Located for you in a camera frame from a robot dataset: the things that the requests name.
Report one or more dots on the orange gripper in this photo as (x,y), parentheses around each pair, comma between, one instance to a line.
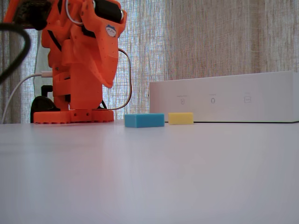
(108,62)

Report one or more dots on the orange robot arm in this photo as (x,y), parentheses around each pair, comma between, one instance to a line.
(79,93)

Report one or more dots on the blue foam cuboid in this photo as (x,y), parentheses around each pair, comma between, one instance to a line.
(143,120)

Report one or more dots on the yellow foam cuboid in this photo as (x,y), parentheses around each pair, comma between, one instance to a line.
(180,118)

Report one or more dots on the white cardboard bin box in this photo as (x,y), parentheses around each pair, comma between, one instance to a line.
(233,98)

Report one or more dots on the pale sheer curtain panel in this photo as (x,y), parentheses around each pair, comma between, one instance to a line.
(43,60)

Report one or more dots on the black table clamp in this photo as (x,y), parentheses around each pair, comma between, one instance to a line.
(40,105)

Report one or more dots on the beige woven curtain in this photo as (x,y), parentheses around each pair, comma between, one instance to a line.
(210,35)

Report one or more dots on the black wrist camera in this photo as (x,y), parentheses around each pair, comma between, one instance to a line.
(35,14)

